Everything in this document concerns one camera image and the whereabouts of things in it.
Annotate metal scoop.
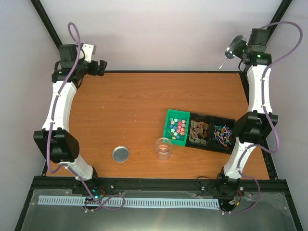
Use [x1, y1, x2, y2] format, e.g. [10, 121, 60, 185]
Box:
[218, 35, 246, 70]

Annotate black popsicle candy bin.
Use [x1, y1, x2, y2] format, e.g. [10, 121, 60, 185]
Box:
[185, 113, 214, 150]

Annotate green candy bin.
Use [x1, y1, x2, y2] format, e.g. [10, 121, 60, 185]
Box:
[163, 109, 190, 146]

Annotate black lollipop candy bin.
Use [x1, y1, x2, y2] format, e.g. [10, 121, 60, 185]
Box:
[209, 116, 235, 154]

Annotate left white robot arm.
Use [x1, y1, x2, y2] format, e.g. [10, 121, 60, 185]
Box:
[33, 43, 107, 194]

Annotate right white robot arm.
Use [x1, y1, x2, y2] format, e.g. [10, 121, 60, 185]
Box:
[216, 28, 278, 196]

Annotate silver jar lid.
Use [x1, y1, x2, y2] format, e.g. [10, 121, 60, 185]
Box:
[112, 146, 129, 163]

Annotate clear plastic jar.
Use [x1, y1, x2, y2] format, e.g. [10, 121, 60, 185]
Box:
[155, 138, 173, 160]

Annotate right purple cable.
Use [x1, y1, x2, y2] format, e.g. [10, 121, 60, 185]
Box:
[221, 21, 303, 215]

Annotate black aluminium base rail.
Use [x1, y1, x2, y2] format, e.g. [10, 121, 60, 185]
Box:
[31, 176, 288, 196]

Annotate light blue cable duct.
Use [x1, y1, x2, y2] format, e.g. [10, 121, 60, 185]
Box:
[37, 195, 219, 210]

